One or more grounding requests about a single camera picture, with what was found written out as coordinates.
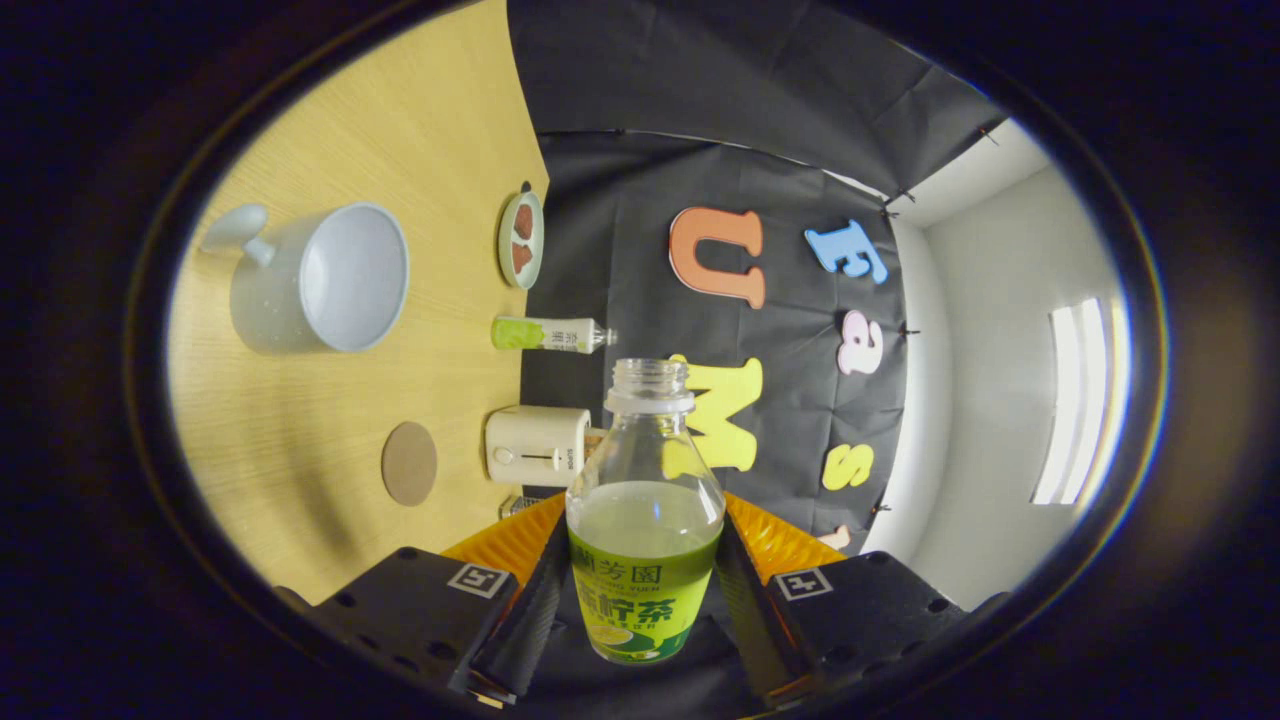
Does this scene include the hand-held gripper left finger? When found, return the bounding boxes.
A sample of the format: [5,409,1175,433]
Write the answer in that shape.
[275,490,576,706]

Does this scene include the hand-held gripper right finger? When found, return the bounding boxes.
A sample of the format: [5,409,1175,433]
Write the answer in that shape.
[715,490,1011,706]

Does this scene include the green label juice bottle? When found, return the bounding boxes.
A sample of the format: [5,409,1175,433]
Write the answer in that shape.
[565,358,726,665]

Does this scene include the round brown coaster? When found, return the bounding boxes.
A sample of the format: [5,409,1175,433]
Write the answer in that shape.
[381,421,439,507]

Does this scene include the white cup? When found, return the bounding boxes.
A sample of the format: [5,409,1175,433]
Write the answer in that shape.
[200,202,411,356]

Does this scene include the slim green drink bottle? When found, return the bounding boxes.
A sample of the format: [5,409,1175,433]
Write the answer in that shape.
[491,316,618,354]

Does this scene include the white toaster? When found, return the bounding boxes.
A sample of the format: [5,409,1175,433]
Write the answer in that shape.
[485,405,593,488]

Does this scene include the wooden table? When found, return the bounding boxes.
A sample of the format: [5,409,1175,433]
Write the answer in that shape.
[165,0,551,606]

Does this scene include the grey plate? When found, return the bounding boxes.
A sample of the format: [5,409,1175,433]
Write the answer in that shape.
[497,182,546,291]

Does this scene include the ceiling light panel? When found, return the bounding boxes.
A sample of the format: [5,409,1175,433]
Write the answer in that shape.
[1030,297,1131,506]

